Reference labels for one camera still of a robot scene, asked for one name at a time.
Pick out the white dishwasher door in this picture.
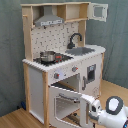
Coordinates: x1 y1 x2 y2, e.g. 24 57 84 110
81 56 102 98

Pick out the white oven door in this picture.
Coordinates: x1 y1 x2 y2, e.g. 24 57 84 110
49 86 95 128

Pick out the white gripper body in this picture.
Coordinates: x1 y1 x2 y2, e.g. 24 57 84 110
81 94 102 120

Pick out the black toy stovetop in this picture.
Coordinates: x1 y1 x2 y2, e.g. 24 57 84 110
34 53 71 66

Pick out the small steel pot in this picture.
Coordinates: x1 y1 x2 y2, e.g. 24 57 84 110
40 51 55 62

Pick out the black toy faucet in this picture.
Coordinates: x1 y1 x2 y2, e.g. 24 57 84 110
67 33 82 49

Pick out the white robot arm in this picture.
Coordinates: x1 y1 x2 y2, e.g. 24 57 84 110
80 95 128 128

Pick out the grey toy sink basin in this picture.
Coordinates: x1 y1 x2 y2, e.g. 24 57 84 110
66 47 94 56

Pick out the white microwave cabinet door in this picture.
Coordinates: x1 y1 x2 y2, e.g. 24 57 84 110
88 3 108 22

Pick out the red stove knob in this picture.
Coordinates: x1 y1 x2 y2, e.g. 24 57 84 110
72 66 78 72
54 73 60 79

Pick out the wooden toy kitchen unit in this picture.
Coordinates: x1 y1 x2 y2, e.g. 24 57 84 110
22 2 105 128

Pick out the grey range hood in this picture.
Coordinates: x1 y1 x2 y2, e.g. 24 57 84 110
35 5 64 27

